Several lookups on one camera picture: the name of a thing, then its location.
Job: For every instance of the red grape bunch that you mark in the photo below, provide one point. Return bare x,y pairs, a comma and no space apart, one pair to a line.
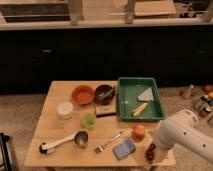
150,153

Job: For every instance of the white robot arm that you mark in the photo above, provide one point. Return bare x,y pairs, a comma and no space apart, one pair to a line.
180,129

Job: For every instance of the green plastic tray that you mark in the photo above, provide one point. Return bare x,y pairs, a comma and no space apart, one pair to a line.
129,88

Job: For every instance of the green item in bowl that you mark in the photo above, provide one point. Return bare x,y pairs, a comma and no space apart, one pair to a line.
106,94

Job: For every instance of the dark brown bowl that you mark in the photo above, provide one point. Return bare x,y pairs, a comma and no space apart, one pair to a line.
101,90

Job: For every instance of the wooden block brush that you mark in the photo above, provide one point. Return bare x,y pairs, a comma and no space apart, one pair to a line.
102,111

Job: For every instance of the orange bowl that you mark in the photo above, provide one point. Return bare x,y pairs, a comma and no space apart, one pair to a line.
82,94

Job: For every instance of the green cup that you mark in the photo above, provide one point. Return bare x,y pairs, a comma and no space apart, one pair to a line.
88,121

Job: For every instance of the white cup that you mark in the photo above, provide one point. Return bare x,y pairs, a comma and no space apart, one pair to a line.
65,109

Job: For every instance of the wooden table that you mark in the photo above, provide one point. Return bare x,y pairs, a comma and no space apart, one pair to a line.
52,127

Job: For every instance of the orange peach fruit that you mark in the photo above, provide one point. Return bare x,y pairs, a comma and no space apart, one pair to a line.
138,132

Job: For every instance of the metal fork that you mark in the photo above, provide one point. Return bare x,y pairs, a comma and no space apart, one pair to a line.
101,147

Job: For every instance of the blue sponge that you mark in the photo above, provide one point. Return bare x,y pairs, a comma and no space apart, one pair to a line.
124,149

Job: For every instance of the dark cabinet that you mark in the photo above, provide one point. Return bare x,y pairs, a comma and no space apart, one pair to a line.
30,60

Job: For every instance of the clutter items on floor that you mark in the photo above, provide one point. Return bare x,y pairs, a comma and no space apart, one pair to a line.
201,105

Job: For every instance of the black object at left edge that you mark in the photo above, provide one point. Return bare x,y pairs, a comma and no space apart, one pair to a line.
6,162

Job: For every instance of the metal ladle white handle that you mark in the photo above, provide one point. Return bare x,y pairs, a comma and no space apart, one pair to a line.
80,139

